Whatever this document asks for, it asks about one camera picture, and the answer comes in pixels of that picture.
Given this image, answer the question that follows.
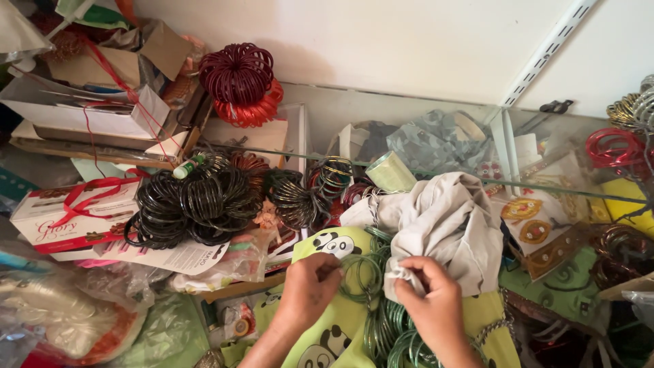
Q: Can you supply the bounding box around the person's right hand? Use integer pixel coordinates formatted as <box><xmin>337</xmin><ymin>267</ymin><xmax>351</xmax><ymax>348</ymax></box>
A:
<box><xmin>393</xmin><ymin>256</ymin><xmax>475</xmax><ymax>354</ymax></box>

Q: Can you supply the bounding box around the person's left hand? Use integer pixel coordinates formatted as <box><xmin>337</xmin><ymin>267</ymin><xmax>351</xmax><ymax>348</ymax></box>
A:
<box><xmin>276</xmin><ymin>253</ymin><xmax>344</xmax><ymax>333</ymax></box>

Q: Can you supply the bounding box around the bundle of green bangles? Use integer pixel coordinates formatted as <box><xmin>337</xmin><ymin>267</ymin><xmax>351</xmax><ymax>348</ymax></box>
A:
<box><xmin>337</xmin><ymin>226</ymin><xmax>492</xmax><ymax>368</ymax></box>

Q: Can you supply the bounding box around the beige cloth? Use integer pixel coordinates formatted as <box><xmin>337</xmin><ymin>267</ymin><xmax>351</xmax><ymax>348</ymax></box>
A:
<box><xmin>339</xmin><ymin>172</ymin><xmax>504</xmax><ymax>303</ymax></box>

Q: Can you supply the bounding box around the green panda print bag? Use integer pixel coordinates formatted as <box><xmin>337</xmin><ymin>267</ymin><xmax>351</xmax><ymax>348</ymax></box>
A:
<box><xmin>221</xmin><ymin>226</ymin><xmax>522</xmax><ymax>368</ymax></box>

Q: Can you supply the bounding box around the bundle of dark gold-striped bangles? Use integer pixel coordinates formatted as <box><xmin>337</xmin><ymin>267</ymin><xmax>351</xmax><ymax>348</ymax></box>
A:
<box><xmin>263</xmin><ymin>169</ymin><xmax>332</xmax><ymax>232</ymax></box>

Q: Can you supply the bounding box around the bundle of multicolour bangles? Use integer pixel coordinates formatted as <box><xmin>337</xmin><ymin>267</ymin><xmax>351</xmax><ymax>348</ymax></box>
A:
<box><xmin>307</xmin><ymin>156</ymin><xmax>355</xmax><ymax>201</ymax></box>

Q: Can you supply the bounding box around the pale green thread roll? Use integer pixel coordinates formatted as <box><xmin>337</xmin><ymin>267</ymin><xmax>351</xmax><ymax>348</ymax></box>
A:
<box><xmin>365</xmin><ymin>150</ymin><xmax>418</xmax><ymax>193</ymax></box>

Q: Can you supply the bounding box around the bundle of copper bangles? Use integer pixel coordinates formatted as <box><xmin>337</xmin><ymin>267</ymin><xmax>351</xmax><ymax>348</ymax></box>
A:
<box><xmin>230</xmin><ymin>150</ymin><xmax>271</xmax><ymax>191</ymax></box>

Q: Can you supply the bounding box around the bundle of black bangles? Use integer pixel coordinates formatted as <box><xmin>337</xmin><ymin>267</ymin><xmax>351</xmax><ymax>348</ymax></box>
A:
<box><xmin>124</xmin><ymin>151</ymin><xmax>263</xmax><ymax>250</ymax></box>

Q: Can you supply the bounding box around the white labelled packet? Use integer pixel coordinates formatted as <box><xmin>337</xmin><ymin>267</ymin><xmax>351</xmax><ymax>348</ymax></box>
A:
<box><xmin>51</xmin><ymin>237</ymin><xmax>231</xmax><ymax>277</ymax></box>

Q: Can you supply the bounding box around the grey patterned plastic bag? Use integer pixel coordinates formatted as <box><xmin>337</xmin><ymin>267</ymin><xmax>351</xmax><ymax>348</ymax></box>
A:
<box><xmin>386</xmin><ymin>109</ymin><xmax>492</xmax><ymax>175</ymax></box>

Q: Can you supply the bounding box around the small green and white bottle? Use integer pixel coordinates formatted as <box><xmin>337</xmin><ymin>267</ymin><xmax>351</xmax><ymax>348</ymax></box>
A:
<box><xmin>173</xmin><ymin>154</ymin><xmax>206</xmax><ymax>180</ymax></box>

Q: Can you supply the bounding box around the card of gold ornament stickers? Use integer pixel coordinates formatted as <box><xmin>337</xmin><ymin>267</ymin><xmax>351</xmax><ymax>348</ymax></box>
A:
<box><xmin>492</xmin><ymin>187</ymin><xmax>588</xmax><ymax>282</ymax></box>

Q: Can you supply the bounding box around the bundle of maroon bangles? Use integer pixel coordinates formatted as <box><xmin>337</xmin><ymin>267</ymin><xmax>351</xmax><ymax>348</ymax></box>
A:
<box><xmin>198</xmin><ymin>42</ymin><xmax>276</xmax><ymax>106</ymax></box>

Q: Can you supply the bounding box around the red ribbon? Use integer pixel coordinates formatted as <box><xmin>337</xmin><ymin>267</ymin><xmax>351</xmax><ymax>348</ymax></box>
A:
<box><xmin>50</xmin><ymin>168</ymin><xmax>151</xmax><ymax>229</ymax></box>

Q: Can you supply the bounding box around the white and red gift box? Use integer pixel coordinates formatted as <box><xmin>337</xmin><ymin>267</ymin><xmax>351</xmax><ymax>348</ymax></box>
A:
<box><xmin>10</xmin><ymin>177</ymin><xmax>142</xmax><ymax>255</ymax></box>

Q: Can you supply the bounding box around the heap of clear plastic bags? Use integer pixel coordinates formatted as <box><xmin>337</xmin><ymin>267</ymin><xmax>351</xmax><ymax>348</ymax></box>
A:
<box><xmin>0</xmin><ymin>240</ymin><xmax>210</xmax><ymax>368</ymax></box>

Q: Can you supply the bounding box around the black hook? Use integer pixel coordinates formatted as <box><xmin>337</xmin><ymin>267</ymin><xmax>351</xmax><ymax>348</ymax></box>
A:
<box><xmin>539</xmin><ymin>99</ymin><xmax>575</xmax><ymax>115</ymax></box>

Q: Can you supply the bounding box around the bundle of brown bangles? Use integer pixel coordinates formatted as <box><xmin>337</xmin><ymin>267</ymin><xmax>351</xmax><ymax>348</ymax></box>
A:
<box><xmin>588</xmin><ymin>224</ymin><xmax>654</xmax><ymax>291</ymax></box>

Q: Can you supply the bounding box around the brown cardboard box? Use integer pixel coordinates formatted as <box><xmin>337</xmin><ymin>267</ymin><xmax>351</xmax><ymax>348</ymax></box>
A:
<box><xmin>48</xmin><ymin>18</ymin><xmax>194</xmax><ymax>91</ymax></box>

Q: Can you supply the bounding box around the white open cardboard box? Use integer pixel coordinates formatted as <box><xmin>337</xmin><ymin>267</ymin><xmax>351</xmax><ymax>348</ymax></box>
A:
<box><xmin>0</xmin><ymin>75</ymin><xmax>171</xmax><ymax>141</ymax></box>

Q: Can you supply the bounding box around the yellow box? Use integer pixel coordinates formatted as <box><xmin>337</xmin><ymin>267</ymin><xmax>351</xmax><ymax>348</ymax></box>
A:
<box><xmin>588</xmin><ymin>177</ymin><xmax>654</xmax><ymax>239</ymax></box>

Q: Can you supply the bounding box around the bundle of bright red bangles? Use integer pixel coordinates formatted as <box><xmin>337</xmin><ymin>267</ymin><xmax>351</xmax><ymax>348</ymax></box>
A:
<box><xmin>585</xmin><ymin>127</ymin><xmax>654</xmax><ymax>181</ymax></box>

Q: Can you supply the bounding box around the bundle of gold silver bangles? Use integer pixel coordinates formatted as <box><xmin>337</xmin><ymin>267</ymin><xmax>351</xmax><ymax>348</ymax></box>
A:
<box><xmin>606</xmin><ymin>74</ymin><xmax>654</xmax><ymax>135</ymax></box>

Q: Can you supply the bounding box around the black and white twisted cord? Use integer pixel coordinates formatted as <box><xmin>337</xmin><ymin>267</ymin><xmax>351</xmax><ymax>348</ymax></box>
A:
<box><xmin>366</xmin><ymin>192</ymin><xmax>383</xmax><ymax>229</ymax></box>

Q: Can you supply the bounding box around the white slotted wall rail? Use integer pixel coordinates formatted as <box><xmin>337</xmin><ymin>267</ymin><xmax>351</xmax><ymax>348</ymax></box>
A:
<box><xmin>500</xmin><ymin>0</ymin><xmax>598</xmax><ymax>108</ymax></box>

